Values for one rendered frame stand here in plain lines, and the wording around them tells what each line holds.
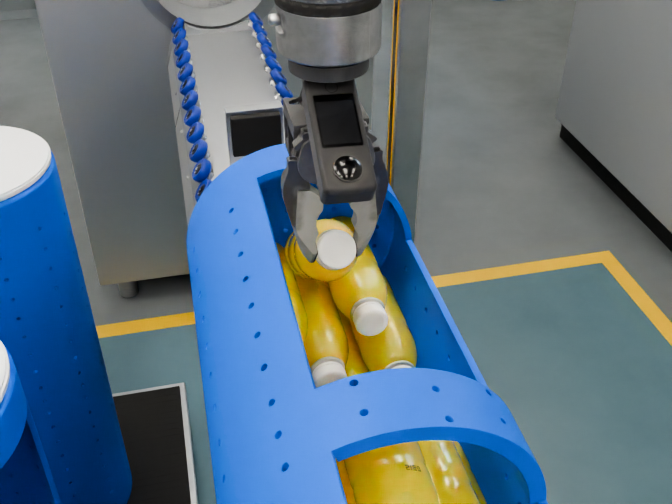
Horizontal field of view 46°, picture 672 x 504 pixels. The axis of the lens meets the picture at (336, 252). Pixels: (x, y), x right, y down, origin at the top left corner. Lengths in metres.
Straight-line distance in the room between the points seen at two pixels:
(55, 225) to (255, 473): 0.87
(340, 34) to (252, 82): 1.23
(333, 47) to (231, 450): 0.35
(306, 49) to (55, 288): 0.91
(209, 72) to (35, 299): 0.76
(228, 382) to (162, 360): 1.75
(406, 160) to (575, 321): 1.17
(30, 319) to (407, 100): 0.82
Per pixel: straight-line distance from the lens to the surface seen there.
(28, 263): 1.41
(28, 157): 1.43
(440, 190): 3.23
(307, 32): 0.65
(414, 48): 1.57
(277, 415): 0.65
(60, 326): 1.51
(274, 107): 1.40
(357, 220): 0.76
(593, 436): 2.33
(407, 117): 1.63
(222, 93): 1.83
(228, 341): 0.76
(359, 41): 0.66
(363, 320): 0.89
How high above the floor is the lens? 1.69
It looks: 36 degrees down
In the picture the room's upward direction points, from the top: straight up
